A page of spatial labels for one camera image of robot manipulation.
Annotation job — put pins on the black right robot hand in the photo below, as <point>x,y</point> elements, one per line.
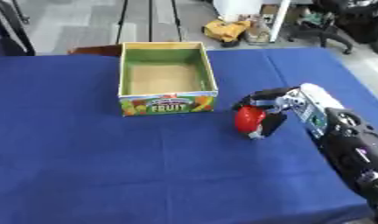
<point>271,94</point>

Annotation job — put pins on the red toy fruit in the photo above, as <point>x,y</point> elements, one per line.
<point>248,119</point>

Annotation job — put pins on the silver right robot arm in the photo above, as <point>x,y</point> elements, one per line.
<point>345,134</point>

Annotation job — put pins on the cardboard box with green inside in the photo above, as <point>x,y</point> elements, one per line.
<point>166,78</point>

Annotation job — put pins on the yellow bag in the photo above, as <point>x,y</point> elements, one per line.
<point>226,30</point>

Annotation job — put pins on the black office chair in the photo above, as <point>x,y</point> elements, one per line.
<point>345,23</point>

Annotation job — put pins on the black tripod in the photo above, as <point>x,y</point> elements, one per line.
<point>149,20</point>

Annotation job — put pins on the brown wooden chair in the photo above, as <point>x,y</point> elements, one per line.
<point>95,50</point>

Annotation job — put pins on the white post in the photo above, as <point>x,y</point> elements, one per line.
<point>279,20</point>

